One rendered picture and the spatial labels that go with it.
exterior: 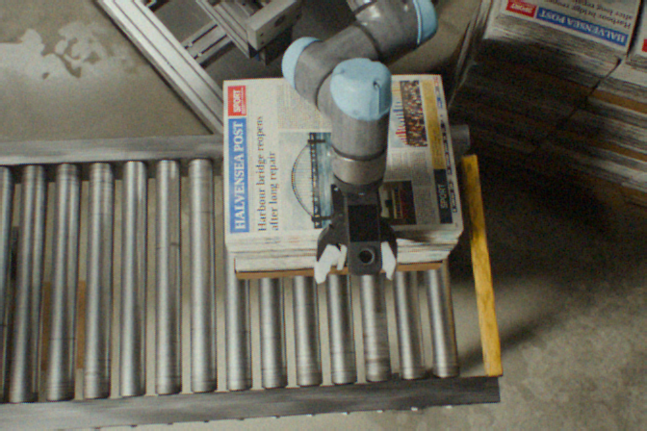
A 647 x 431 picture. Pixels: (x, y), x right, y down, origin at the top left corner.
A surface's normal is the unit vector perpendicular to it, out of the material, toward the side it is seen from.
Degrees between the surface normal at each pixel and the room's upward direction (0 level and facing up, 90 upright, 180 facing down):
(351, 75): 34
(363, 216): 4
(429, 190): 6
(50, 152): 0
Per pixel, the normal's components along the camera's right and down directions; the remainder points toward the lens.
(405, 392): 0.05, -0.25
